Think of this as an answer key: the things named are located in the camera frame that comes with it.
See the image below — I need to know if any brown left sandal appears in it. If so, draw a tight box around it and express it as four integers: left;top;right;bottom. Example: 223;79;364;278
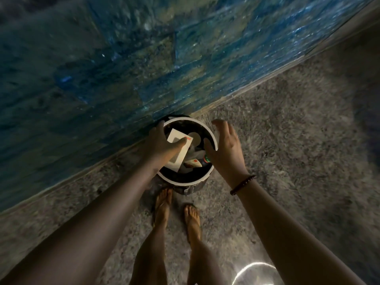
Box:
151;188;174;228

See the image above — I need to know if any person's leg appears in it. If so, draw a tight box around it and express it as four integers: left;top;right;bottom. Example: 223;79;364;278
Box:
129;224;167;285
187;240;224;285

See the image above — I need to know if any round black trash bin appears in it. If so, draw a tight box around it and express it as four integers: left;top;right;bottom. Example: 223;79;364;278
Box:
149;115;220;196

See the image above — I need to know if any person's left leg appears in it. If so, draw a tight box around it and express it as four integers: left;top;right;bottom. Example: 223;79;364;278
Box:
129;224;167;285

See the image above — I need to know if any brown sandal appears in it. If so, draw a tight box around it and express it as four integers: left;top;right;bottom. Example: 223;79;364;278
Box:
151;188;174;228
181;203;203;245

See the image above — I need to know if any clear plastic water bottle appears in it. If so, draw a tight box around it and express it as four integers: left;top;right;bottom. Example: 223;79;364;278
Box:
183;154;213;169

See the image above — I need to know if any person's right foot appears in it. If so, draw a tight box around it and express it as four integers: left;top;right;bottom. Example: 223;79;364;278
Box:
182;203;202;245

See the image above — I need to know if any brown right sandal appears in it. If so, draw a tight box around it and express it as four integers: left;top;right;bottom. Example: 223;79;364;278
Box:
181;203;203;245

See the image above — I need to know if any person's left hand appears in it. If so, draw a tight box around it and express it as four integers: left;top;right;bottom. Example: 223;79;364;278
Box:
143;120;188;173

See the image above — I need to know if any person's right forearm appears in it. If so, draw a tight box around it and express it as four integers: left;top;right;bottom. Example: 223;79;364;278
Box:
234;178;366;285

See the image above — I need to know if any person's foot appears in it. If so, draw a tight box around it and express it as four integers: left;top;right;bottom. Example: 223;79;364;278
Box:
153;188;173;228
182;203;202;245

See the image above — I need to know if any person's right hand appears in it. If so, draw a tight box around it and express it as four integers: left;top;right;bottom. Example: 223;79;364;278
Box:
203;119;250;189

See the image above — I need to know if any person's right leg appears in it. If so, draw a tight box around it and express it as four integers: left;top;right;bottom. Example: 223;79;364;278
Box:
187;240;224;285

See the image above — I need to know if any person's left foot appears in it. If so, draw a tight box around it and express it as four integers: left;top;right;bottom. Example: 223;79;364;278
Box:
153;188;173;228

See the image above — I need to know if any red bead bracelet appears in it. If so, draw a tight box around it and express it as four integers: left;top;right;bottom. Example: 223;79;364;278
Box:
230;174;257;196

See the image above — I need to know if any white product box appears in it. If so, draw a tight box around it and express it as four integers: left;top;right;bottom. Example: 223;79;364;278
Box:
164;129;194;173

